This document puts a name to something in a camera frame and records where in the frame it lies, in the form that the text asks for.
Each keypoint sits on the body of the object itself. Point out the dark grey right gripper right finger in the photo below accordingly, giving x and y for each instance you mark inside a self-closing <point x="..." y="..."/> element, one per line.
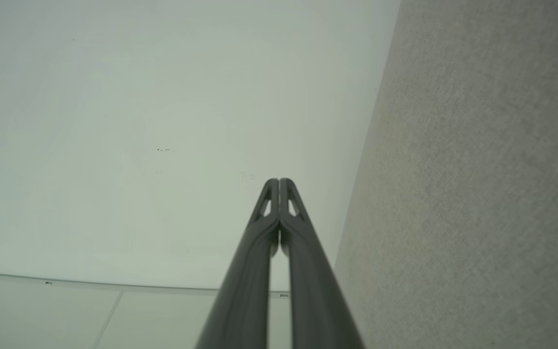
<point x="313" y="291"/>

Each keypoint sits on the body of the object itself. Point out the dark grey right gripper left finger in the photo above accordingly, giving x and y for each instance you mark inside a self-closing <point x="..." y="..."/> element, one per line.
<point x="245" y="291"/>

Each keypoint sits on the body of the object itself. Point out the grey fabric sofa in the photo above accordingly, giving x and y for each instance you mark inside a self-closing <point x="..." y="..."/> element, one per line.
<point x="468" y="184"/>

